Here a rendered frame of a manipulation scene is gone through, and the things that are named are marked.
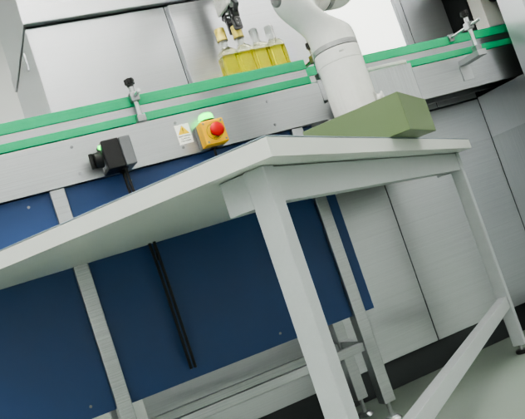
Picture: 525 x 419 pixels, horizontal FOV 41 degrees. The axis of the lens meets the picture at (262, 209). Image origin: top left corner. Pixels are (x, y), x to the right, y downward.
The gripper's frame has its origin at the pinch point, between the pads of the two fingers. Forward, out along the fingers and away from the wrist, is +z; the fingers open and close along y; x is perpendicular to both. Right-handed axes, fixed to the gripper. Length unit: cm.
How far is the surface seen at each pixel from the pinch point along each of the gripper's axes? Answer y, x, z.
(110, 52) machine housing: -15.5, -38.3, -4.3
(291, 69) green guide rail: 13.7, 6.8, 22.1
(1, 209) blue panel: 13, -87, 42
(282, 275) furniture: 101, -57, 79
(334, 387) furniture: 103, -56, 98
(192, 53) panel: -12.3, -12.4, 2.3
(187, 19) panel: -12.2, -10.2, -9.7
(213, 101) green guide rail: 13.4, -21.8, 26.7
